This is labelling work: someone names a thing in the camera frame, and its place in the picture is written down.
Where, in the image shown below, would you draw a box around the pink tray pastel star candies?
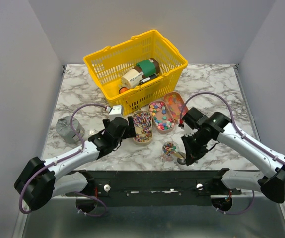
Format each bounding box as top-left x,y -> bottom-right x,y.
148,100 -> 176,133

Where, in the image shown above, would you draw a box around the clear plastic candy jar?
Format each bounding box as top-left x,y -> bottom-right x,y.
161,141 -> 179,161

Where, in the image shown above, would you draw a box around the black box package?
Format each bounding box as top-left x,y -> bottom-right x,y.
139,74 -> 158,85

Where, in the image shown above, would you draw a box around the grey crumpled cloth lump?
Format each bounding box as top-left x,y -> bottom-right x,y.
55,116 -> 85,144

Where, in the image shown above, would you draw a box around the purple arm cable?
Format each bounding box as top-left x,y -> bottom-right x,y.
179,92 -> 285,215
18,103 -> 111,218

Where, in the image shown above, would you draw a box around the green wrapped brown package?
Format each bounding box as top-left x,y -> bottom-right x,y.
135,58 -> 160,77

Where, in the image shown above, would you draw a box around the yellow plastic shopping basket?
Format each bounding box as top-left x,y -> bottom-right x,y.
83,29 -> 188,115

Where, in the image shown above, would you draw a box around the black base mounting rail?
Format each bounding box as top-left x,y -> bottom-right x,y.
80,168 -> 243,207

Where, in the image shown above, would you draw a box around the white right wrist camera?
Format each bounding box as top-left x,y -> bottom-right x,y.
179,120 -> 198,137

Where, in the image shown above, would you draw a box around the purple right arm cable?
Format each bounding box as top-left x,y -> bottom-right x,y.
179,92 -> 285,215

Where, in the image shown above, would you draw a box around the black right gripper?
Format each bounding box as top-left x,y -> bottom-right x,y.
181,130 -> 211,165

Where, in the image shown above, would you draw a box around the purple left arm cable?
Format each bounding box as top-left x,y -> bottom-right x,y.
18,103 -> 111,218

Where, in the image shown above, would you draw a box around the cream wrapped paper roll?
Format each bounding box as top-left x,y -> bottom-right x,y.
121,68 -> 144,89

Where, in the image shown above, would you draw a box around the pink tray translucent star candies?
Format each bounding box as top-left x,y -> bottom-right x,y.
163,92 -> 185,123

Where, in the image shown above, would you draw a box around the beige tray swirl lollipops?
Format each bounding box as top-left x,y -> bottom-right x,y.
133,110 -> 153,145

